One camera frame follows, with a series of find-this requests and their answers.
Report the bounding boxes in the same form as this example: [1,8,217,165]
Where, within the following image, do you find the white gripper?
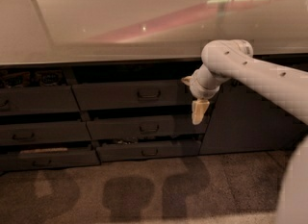
[181,68,220,125]

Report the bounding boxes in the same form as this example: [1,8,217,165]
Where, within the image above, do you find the dark snack packets in drawer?
[0,70,64,88]

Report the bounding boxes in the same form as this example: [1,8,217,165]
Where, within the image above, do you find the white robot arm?
[182,39,308,224]

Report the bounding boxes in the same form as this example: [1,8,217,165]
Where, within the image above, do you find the grey drawer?
[87,114,208,139]
[0,121,90,146]
[0,149,100,171]
[72,80,193,111]
[96,139,201,162]
[0,86,79,116]

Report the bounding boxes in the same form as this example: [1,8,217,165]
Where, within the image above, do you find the grey cabinet door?
[200,81,307,155]

